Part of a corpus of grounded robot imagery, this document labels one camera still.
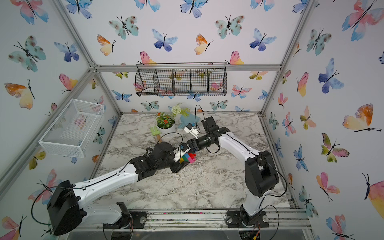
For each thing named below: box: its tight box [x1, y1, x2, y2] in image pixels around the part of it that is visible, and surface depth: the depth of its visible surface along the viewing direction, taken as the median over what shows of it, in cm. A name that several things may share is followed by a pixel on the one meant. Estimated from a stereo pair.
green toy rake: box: [151, 126, 163, 143], surface depth 110 cm
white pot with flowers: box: [155, 103, 190, 134], surface depth 99 cm
